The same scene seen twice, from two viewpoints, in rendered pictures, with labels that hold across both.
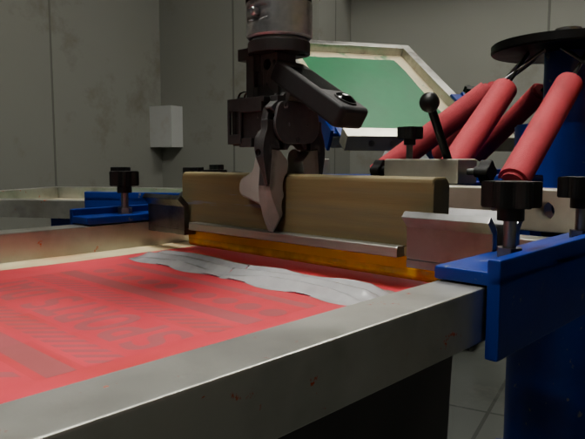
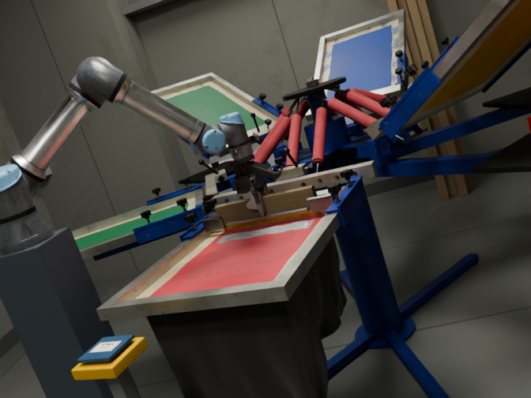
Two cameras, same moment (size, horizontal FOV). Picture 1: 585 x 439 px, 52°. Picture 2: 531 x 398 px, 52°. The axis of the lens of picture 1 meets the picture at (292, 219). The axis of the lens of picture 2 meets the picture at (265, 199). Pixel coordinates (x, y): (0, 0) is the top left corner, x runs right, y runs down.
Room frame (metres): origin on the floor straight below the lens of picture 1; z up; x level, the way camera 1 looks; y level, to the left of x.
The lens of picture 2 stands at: (-1.08, 0.51, 1.46)
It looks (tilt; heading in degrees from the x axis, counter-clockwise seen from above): 13 degrees down; 344
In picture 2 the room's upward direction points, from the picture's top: 18 degrees counter-clockwise
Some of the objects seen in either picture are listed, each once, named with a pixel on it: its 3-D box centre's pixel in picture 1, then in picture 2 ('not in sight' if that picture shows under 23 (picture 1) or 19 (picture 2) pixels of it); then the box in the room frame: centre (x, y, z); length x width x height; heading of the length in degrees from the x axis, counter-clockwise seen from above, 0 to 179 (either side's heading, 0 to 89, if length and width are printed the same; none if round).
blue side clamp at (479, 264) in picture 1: (547, 275); (346, 201); (0.52, -0.22, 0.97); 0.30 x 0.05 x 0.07; 137
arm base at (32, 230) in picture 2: not in sight; (21, 228); (0.63, 0.74, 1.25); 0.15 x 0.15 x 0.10
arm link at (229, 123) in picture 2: not in sight; (233, 129); (0.70, 0.02, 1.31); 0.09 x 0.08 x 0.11; 85
